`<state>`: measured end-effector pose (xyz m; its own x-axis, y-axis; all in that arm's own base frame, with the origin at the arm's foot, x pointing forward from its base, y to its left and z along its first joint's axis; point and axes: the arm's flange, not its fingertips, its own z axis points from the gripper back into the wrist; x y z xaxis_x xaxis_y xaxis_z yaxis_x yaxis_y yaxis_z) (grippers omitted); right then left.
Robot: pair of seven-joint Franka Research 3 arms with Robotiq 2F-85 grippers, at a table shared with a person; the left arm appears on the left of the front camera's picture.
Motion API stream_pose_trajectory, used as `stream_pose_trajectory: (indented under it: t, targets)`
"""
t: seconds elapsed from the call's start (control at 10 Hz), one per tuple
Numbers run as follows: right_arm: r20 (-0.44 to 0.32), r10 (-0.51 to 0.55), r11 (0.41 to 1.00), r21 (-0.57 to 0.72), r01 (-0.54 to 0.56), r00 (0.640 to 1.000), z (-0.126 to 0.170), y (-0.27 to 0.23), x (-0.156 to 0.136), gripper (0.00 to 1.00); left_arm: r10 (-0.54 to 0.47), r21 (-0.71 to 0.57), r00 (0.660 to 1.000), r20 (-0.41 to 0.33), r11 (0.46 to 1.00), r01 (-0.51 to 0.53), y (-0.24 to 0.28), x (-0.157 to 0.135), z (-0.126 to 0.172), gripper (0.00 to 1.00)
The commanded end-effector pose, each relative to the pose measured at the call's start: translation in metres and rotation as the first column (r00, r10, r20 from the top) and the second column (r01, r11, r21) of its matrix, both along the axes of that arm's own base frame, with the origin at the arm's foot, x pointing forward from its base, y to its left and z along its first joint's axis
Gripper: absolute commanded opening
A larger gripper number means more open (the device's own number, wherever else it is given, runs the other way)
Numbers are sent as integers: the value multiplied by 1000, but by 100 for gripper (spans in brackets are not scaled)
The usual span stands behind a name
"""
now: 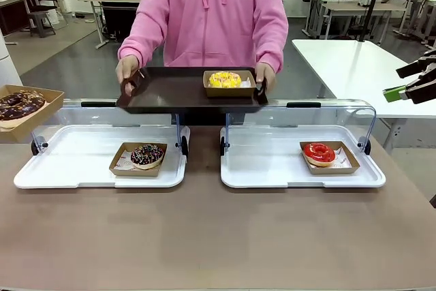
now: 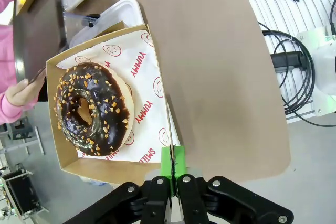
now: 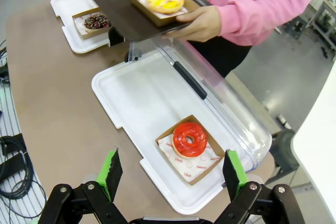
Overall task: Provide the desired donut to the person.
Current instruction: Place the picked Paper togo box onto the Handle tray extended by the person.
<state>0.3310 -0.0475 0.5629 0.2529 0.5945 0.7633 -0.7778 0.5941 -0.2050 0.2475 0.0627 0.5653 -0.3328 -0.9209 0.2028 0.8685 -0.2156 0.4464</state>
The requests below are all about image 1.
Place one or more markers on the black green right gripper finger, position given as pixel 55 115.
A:
pixel 417 67
pixel 395 94

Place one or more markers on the yellow frosted donut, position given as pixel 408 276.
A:
pixel 228 92

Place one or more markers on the yellow glazed donut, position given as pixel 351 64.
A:
pixel 218 81

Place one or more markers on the dark brown serving tray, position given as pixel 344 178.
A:
pixel 177 93

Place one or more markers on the chocolate donut with nut bits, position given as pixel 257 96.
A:
pixel 20 108

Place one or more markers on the person's left forearm pink sleeve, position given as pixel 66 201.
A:
pixel 272 45

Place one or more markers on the person's right forearm pink sleeve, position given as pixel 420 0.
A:
pixel 139 44

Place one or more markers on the red glazed donut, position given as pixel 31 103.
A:
pixel 311 156
pixel 340 170

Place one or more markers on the person in pink hoodie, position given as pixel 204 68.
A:
pixel 211 15

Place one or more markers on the chocolate donut with coloured sprinkles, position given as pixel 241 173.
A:
pixel 138 159

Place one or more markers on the chocolate sprinkle donut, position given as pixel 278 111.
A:
pixel 136 172

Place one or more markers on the person's left hand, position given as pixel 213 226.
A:
pixel 265 73

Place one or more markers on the person's right hand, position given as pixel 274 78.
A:
pixel 126 67

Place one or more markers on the white rectangular table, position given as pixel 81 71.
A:
pixel 354 69

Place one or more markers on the clear display case lid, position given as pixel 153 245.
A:
pixel 323 117
pixel 85 117

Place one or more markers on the background grey desk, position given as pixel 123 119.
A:
pixel 361 8

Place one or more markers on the white printed paper liner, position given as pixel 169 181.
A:
pixel 123 162
pixel 245 83
pixel 343 158

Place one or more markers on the white display case base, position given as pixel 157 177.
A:
pixel 85 182
pixel 272 182

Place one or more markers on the grey office chair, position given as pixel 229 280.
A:
pixel 42 15

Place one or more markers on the white cylindrical appliance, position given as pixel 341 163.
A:
pixel 8 59

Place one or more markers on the black camera stand pole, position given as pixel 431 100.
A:
pixel 371 4

